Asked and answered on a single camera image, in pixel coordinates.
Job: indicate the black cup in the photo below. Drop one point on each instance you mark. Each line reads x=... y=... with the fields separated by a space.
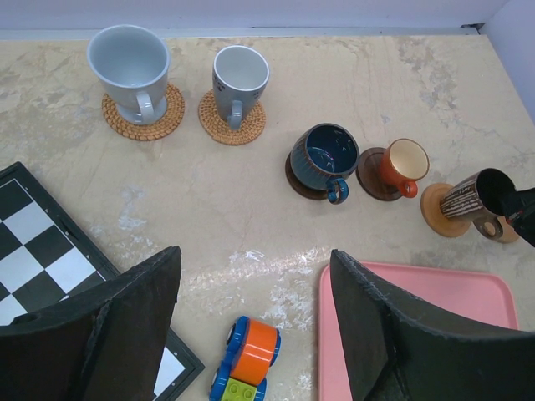
x=475 y=199

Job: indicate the colourful toy car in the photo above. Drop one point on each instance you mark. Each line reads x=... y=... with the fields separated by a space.
x=252 y=348

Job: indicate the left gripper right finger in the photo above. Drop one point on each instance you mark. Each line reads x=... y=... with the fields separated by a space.
x=398 y=346

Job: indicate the dark wooden coaster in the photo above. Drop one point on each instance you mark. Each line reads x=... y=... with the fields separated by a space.
x=369 y=178
x=300 y=188

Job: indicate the pink tray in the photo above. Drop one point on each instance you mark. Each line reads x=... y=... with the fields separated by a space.
x=479 y=296

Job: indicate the black white chessboard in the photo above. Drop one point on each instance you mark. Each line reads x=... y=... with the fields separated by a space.
x=46 y=258

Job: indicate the dark blue cup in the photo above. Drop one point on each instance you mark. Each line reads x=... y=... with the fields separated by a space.
x=323 y=158

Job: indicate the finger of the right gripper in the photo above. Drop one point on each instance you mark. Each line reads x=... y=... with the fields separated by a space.
x=518 y=208

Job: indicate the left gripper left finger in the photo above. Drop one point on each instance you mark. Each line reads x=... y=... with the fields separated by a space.
x=105 y=343

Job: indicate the orange cup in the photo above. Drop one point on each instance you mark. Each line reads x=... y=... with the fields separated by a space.
x=403 y=163

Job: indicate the large light blue cup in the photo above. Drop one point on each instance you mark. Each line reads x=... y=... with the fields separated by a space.
x=132 y=64

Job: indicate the small white cup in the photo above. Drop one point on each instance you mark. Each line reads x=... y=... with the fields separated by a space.
x=239 y=76

